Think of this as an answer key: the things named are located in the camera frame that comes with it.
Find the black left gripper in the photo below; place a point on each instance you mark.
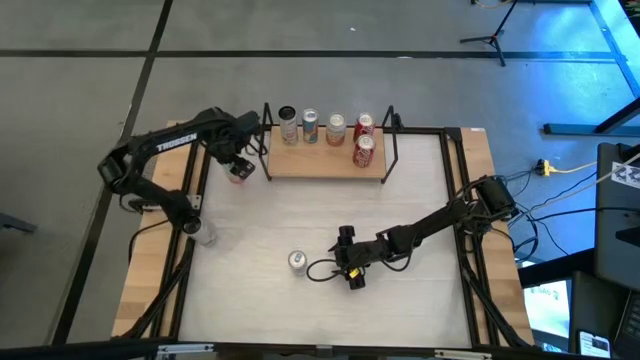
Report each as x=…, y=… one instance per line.
x=243, y=170

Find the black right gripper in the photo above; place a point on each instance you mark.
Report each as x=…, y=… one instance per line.
x=352, y=257

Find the white orange Spindrift can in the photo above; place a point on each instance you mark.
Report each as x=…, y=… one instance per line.
x=228, y=172
x=336, y=134

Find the blue silver Red Bull can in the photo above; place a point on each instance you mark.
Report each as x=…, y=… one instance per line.
x=310, y=130
x=298, y=262

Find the white Celsius energy drink can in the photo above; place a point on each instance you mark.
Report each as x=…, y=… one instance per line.
x=206, y=236
x=289, y=131

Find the red Coca-Cola can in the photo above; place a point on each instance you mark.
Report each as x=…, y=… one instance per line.
x=365, y=125
x=363, y=155

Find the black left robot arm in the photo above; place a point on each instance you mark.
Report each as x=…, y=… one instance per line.
x=175, y=142

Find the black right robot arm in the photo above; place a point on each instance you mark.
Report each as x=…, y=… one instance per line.
x=440, y=217

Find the laptop screen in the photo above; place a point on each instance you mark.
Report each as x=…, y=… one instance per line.
x=547, y=310

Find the yellow power plug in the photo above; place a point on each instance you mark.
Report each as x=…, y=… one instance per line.
x=546, y=168

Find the grey chair foot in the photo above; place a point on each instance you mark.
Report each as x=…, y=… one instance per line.
x=15, y=223

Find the black rig beam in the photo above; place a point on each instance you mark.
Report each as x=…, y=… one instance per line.
x=75, y=352

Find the smartphone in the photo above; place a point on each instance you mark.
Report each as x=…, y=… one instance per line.
x=594, y=346

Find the black floor stand base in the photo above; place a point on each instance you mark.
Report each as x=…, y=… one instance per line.
x=575, y=130

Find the black tripod stand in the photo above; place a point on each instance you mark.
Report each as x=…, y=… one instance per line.
x=493, y=36

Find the black desk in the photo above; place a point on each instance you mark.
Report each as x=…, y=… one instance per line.
x=615, y=240

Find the black keyboard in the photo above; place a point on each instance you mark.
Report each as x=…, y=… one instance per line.
x=632, y=325

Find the white marker paper sheet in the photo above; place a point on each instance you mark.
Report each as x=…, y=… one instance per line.
x=629, y=176

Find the wooden shelf with black frame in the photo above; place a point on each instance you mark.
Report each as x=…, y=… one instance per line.
x=282, y=167

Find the silver rig bracket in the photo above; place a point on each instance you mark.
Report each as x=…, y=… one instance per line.
x=462, y=355
x=185, y=349

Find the black aluminium table frame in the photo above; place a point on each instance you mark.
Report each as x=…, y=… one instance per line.
x=425, y=130

